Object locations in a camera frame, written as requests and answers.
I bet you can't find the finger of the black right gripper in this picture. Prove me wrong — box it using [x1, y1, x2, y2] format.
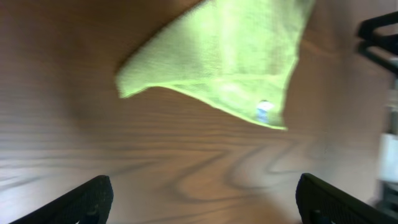
[357, 34, 397, 75]
[358, 12, 397, 39]

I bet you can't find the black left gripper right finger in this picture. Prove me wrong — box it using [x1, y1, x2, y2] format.
[295, 173, 397, 224]

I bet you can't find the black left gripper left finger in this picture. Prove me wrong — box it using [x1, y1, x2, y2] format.
[11, 175, 113, 224]

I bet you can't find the green microfiber cloth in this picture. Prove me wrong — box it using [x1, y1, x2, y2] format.
[116, 0, 314, 129]

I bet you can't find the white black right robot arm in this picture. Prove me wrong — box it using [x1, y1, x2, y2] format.
[357, 12, 397, 218]

